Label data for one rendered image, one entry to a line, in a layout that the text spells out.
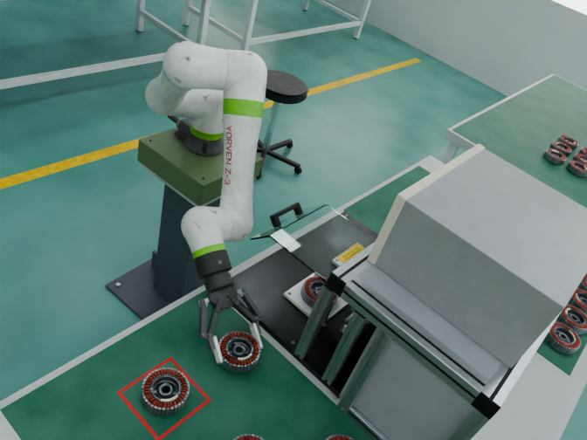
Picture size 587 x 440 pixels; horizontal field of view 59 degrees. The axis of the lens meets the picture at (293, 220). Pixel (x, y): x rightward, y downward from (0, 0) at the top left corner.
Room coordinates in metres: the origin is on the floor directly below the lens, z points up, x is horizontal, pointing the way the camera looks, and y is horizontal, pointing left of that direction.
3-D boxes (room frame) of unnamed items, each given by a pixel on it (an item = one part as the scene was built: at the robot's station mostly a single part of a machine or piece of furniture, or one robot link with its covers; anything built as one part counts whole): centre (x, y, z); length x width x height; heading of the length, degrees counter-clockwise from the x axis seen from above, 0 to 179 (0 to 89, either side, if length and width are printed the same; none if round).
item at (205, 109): (1.64, 0.42, 0.99); 0.16 x 0.13 x 0.19; 117
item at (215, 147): (1.67, 0.46, 0.87); 0.26 x 0.15 x 0.06; 61
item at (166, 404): (0.68, 0.17, 0.77); 0.11 x 0.11 x 0.04
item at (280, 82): (3.00, 0.31, 0.28); 0.54 x 0.49 x 0.56; 60
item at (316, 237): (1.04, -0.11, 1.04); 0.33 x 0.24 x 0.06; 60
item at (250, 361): (0.84, 0.03, 0.78); 0.11 x 0.11 x 0.04
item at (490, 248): (1.05, -0.48, 1.22); 0.44 x 0.39 x 0.20; 150
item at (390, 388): (0.74, -0.39, 0.91); 0.28 x 0.03 x 0.32; 60
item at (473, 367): (1.06, -0.48, 1.09); 0.68 x 0.44 x 0.05; 150
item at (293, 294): (1.12, -0.14, 0.78); 0.15 x 0.15 x 0.01; 60
